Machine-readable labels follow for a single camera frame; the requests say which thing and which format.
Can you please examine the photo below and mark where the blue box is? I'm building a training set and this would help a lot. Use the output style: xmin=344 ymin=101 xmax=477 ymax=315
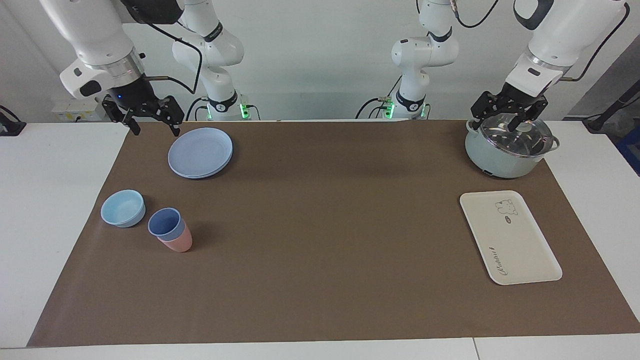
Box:
xmin=616 ymin=125 xmax=640 ymax=177

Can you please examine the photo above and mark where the cream rectangular tray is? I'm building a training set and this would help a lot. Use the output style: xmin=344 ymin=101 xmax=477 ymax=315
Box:
xmin=459 ymin=190 xmax=563 ymax=286

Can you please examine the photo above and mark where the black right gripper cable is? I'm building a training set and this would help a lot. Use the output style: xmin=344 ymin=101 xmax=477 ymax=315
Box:
xmin=142 ymin=20 xmax=204 ymax=96

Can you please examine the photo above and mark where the white power strip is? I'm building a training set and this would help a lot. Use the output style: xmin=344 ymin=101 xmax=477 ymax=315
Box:
xmin=52 ymin=97 xmax=104 ymax=123

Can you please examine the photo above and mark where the black table clamp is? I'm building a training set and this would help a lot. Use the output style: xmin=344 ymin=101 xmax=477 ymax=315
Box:
xmin=0 ymin=104 xmax=27 ymax=137

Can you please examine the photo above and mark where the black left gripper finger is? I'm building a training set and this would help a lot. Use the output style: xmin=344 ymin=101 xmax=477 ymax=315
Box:
xmin=509 ymin=97 xmax=549 ymax=132
xmin=469 ymin=90 xmax=507 ymax=132

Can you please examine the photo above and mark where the light blue bowl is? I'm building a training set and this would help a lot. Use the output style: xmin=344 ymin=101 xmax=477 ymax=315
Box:
xmin=100 ymin=189 xmax=147 ymax=229

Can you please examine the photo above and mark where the brown table mat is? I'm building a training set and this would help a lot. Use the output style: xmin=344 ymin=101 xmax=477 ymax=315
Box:
xmin=27 ymin=119 xmax=640 ymax=348

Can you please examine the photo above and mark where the dark blue plastic cup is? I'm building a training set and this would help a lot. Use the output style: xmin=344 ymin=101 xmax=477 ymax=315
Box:
xmin=147 ymin=207 xmax=187 ymax=241

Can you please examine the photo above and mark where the black stand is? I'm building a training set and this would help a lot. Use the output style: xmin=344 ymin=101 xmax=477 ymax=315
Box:
xmin=582 ymin=80 xmax=640 ymax=134

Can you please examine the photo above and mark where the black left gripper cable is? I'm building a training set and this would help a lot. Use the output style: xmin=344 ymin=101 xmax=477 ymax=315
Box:
xmin=450 ymin=0 xmax=631 ymax=82

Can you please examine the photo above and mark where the pink plastic cup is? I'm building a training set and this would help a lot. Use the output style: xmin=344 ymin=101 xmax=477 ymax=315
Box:
xmin=156 ymin=217 xmax=193 ymax=253

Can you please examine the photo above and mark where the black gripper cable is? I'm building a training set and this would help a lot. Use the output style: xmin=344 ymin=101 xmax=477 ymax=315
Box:
xmin=450 ymin=0 xmax=631 ymax=82
xmin=142 ymin=20 xmax=204 ymax=96

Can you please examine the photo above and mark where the pale blue plate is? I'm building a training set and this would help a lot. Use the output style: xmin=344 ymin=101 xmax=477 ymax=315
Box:
xmin=167 ymin=127 xmax=234 ymax=180

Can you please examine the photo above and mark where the pale green cooking pot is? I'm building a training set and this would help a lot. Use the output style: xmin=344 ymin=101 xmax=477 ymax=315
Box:
xmin=464 ymin=117 xmax=561 ymax=179

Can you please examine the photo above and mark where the glass pot lid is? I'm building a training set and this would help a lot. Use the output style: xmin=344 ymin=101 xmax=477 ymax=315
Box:
xmin=469 ymin=112 xmax=556 ymax=159

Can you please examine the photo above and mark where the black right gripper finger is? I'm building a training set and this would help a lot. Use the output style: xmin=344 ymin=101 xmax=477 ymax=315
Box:
xmin=149 ymin=94 xmax=185 ymax=137
xmin=102 ymin=97 xmax=142 ymax=136

